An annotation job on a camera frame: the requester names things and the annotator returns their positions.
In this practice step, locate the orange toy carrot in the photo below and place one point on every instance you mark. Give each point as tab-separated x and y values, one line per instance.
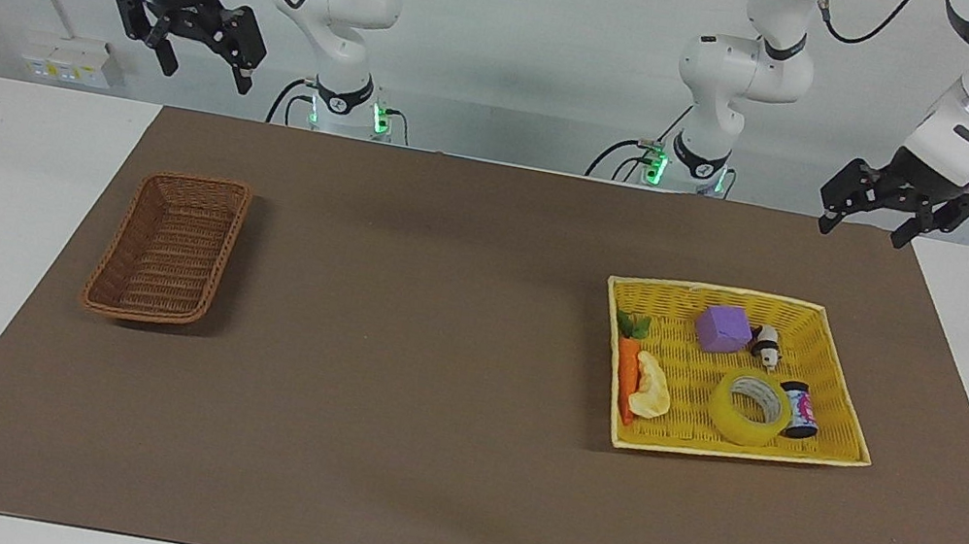
627	375

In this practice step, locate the small white black toy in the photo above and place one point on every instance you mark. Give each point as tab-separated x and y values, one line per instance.
767	347

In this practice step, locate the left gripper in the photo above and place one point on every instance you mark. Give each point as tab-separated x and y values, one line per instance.
928	179

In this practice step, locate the small printed can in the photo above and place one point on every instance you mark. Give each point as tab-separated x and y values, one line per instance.
801	412

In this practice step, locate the purple cube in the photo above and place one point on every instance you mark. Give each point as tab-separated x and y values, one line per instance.
723	330

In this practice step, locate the pale yellow toy chip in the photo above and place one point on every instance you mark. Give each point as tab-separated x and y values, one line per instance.
651	394

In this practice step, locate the brown wicker basket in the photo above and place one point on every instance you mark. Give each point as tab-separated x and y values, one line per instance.
168	253

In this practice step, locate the yellow tape roll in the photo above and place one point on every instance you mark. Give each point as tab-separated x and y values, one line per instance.
730	422

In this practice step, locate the yellow woven basket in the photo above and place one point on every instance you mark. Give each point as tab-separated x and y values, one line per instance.
688	410

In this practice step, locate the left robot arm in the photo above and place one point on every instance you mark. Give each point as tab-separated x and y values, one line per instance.
745	69

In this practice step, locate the white wall socket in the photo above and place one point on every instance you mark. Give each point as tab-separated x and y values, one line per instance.
67	59

